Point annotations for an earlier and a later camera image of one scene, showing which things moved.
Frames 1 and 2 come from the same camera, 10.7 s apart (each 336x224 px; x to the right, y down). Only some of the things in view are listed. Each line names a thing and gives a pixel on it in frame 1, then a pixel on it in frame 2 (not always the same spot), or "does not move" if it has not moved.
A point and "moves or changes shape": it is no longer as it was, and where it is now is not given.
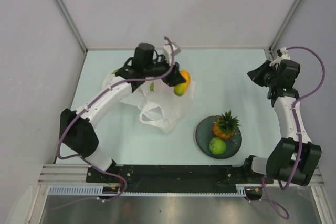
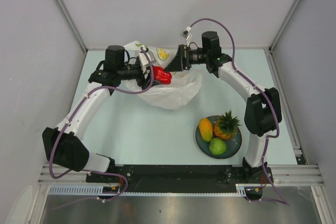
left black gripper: (173, 77) -> (146, 82)
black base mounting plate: (172, 178) does not move
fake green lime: (217, 146) does not move
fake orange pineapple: (225, 127) does not move
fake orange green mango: (179, 89) -> (206, 128)
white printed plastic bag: (160, 105) moves or changes shape
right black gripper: (255, 75) -> (181, 61)
